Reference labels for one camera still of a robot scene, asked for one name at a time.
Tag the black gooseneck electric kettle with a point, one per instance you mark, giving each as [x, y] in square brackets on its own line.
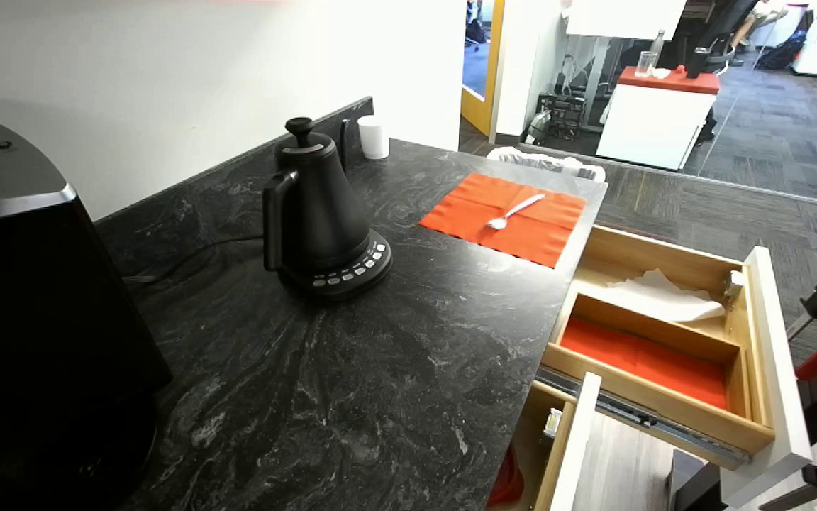
[318, 216]

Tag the small white-fronted drawer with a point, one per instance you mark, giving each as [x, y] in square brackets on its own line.
[575, 454]

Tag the white spoon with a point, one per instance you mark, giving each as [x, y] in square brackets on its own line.
[522, 206]

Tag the black office chair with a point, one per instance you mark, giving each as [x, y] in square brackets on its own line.
[710, 31]

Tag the white folded cloth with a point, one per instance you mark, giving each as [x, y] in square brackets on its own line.
[666, 300]

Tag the black pod coffee machine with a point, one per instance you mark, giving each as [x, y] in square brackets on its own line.
[50, 358]

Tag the white ceramic mug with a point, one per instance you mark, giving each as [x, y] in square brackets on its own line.
[372, 139]

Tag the white cabinet red top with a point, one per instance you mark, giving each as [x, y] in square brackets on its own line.
[654, 122]

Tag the wooden drawer with compartments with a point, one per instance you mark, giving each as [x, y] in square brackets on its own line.
[779, 379]

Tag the orange drawer liner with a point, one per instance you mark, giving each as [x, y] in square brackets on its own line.
[644, 358]

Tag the yellow door frame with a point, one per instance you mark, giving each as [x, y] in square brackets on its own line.
[494, 58]

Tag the red item in small drawer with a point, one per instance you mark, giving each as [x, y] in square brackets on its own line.
[508, 484]

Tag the orange place mat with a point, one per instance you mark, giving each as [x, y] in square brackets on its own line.
[541, 230]

